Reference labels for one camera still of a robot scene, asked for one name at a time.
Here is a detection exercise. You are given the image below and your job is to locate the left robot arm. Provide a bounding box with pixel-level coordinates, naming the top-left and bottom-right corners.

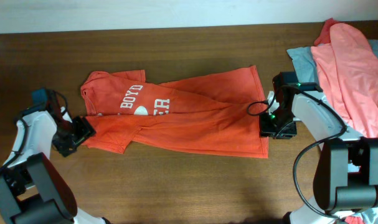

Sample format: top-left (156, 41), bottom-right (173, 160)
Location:
top-left (0, 88), bottom-right (110, 224)

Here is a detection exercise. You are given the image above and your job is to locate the orange printed t-shirt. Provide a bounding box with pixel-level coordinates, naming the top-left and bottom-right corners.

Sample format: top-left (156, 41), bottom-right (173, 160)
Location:
top-left (80, 66), bottom-right (268, 158)

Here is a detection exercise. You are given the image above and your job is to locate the light blue t-shirt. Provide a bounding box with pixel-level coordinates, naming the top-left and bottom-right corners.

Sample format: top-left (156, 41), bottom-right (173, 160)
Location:
top-left (287, 39), bottom-right (378, 224)

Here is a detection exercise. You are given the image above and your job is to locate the right black cable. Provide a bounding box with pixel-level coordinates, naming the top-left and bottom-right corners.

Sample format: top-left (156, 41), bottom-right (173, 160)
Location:
top-left (246, 85), bottom-right (348, 222)

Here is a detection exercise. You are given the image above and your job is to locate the salmon pink t-shirt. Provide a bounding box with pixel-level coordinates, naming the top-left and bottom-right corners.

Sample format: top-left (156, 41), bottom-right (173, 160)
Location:
top-left (311, 19), bottom-right (378, 138)

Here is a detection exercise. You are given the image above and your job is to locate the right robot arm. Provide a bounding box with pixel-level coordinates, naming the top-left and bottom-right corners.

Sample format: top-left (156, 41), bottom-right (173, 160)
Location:
top-left (260, 72), bottom-right (378, 224)

